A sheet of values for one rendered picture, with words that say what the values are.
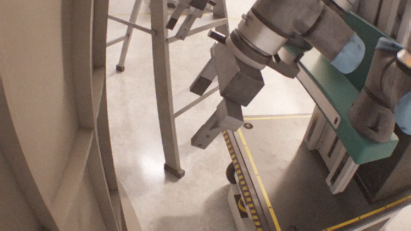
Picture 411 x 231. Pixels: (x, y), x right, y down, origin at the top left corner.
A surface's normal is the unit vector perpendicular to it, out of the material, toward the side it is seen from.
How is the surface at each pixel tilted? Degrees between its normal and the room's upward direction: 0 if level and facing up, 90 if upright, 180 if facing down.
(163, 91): 87
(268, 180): 0
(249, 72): 25
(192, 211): 0
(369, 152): 90
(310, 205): 0
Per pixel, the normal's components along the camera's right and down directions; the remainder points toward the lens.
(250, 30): -0.62, 0.16
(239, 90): 0.05, 0.66
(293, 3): -0.22, 0.51
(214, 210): 0.12, -0.83
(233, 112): 0.52, -0.66
